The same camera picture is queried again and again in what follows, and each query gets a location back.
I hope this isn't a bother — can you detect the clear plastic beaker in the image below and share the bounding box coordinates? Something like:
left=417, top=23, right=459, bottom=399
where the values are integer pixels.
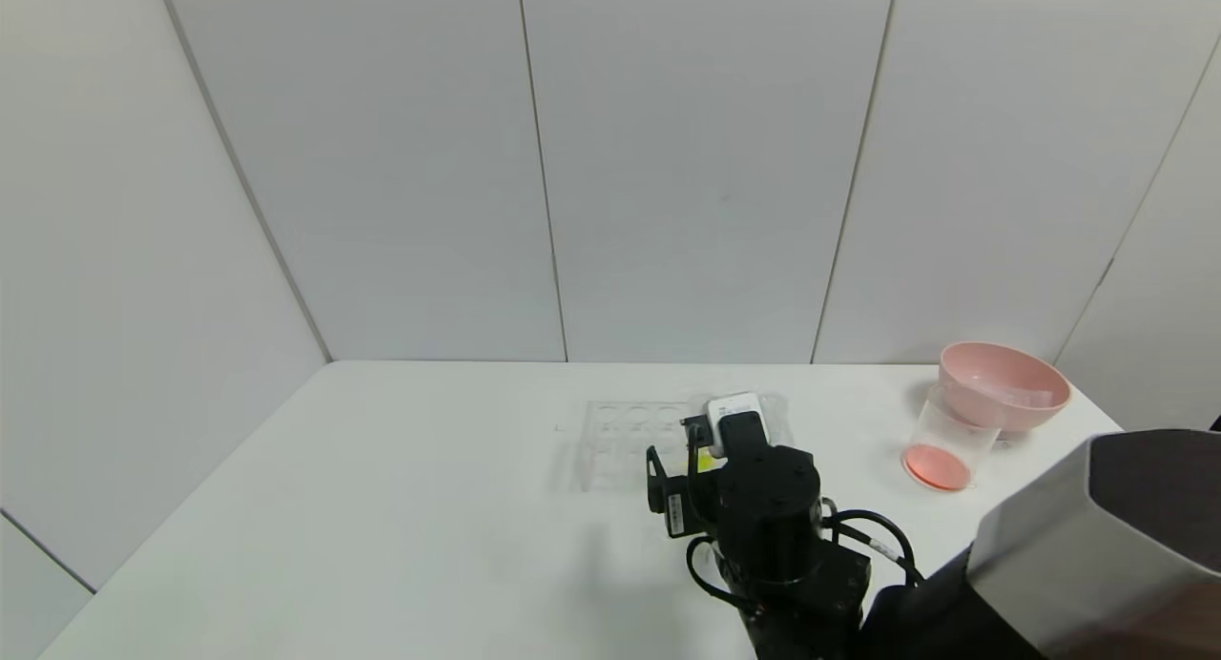
left=902, top=385, right=1004, bottom=492

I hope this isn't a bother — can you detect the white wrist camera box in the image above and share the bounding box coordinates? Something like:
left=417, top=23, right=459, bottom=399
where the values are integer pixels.
left=706, top=392, right=768, bottom=459

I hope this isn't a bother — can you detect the pink bowl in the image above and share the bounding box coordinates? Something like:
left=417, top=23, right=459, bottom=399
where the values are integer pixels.
left=939, top=342, right=1072, bottom=434

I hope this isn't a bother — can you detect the clear acrylic test tube rack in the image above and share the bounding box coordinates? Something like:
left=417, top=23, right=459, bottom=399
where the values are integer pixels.
left=570, top=393, right=795, bottom=496

